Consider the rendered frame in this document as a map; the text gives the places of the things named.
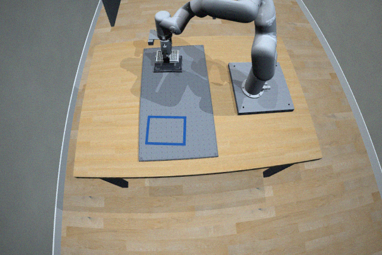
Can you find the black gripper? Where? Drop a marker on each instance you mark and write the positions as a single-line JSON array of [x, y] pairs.
[[166, 48]]

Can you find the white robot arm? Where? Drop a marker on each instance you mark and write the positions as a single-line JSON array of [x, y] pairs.
[[262, 12]]

